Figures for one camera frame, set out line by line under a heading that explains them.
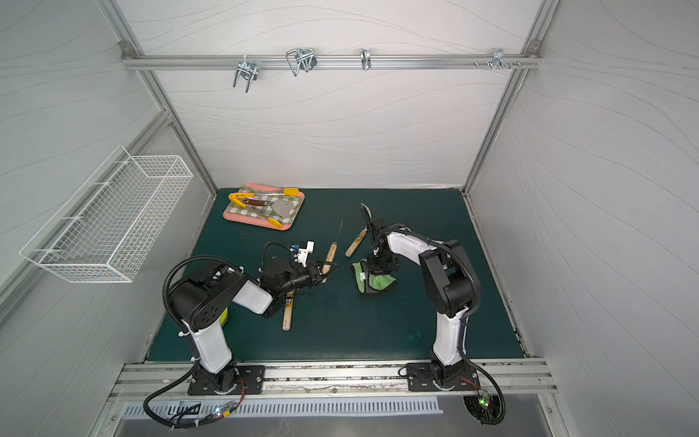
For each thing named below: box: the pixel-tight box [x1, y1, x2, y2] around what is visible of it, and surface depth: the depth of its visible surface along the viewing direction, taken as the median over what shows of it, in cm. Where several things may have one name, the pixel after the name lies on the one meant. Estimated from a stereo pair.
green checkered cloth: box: [225, 186, 304, 226], surface depth 117 cm
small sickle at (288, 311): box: [282, 291, 295, 332], surface depth 85 cm
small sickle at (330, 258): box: [321, 220, 344, 284], surface depth 87 cm
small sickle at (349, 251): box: [344, 225, 369, 258], surface depth 103 cm
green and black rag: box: [351, 258, 398, 295], surface depth 92 cm
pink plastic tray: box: [222, 182, 306, 231], surface depth 117 cm
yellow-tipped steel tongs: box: [228, 187, 300, 229], surface depth 117 cm
